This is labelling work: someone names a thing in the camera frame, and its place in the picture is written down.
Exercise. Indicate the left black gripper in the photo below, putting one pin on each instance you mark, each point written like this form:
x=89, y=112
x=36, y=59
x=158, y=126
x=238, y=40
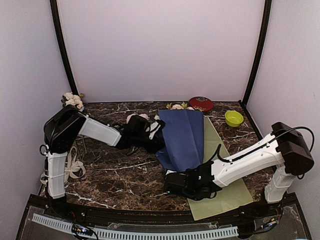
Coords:
x=153, y=147

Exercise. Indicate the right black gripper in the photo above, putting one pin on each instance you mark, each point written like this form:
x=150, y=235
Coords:
x=190, y=171

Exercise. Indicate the pink rose stem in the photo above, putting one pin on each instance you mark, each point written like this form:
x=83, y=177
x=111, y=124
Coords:
x=143, y=115

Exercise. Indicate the light blue wrapping paper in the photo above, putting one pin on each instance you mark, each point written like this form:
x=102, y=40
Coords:
x=183, y=136

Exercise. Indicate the cream rose stem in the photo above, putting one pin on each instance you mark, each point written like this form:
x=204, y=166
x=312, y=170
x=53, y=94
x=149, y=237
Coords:
x=182, y=106

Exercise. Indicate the cream ribbon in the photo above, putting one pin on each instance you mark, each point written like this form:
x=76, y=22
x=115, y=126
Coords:
x=74, y=168

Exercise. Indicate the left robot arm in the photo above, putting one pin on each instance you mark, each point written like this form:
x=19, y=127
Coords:
x=63, y=128

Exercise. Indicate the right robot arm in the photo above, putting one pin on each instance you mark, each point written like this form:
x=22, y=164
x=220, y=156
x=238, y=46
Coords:
x=285, y=148

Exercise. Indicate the red decorated round plate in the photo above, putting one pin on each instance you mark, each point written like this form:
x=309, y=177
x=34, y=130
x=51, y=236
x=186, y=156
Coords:
x=201, y=103

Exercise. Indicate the lime green bowl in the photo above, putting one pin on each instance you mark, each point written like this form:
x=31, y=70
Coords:
x=233, y=118

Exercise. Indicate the remaining white rose stems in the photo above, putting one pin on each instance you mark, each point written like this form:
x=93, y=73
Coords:
x=74, y=100

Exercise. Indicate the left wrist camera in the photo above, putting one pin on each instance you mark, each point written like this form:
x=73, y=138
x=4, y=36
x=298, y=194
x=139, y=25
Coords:
x=136, y=124

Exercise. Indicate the white slotted cable duct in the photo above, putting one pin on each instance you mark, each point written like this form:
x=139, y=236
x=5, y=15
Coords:
x=107, y=234

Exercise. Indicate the left black frame post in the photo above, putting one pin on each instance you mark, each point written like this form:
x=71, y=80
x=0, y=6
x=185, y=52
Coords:
x=62, y=46

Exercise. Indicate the black frame post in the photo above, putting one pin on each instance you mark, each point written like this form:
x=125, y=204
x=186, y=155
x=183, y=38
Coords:
x=258, y=52
x=62, y=46

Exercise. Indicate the right black frame post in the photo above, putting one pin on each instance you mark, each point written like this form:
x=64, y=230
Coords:
x=258, y=52

